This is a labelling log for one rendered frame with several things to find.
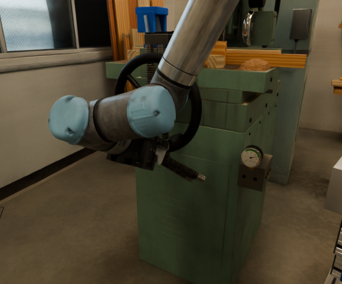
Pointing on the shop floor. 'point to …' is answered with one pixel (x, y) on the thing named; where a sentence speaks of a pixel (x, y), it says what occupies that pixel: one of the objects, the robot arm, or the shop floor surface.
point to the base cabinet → (203, 205)
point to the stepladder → (151, 19)
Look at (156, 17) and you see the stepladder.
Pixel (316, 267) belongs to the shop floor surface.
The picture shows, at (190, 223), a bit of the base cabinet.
